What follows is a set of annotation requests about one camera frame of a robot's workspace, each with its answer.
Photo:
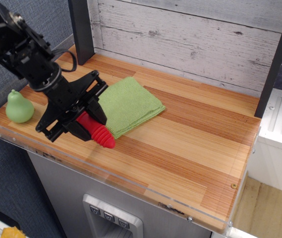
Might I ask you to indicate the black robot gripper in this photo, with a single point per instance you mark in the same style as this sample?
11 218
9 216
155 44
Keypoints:
67 101

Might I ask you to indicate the red handled metal fork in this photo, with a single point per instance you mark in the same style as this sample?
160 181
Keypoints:
99 133

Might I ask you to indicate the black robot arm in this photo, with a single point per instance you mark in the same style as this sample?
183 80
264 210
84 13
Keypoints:
25 53

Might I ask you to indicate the green folded towel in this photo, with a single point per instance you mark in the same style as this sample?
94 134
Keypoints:
127 104

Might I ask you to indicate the green plastic pear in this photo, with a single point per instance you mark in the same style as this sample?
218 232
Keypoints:
18 108

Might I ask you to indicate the silver toy fridge cabinet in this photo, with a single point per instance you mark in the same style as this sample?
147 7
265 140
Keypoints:
66 188

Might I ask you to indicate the silver dispenser button panel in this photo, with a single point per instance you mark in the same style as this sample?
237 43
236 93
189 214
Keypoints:
109 217

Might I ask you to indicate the yellow black object corner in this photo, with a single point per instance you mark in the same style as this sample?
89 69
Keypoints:
12 232

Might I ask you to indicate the white plastic sink unit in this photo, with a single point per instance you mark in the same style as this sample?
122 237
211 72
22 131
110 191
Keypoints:
265 162

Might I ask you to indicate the dark left frame post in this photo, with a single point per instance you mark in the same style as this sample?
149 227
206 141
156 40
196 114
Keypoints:
81 27

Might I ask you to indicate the dark frame post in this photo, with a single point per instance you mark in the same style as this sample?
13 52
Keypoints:
270 81
81 27

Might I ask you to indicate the dark right frame post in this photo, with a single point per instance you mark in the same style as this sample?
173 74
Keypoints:
270 81

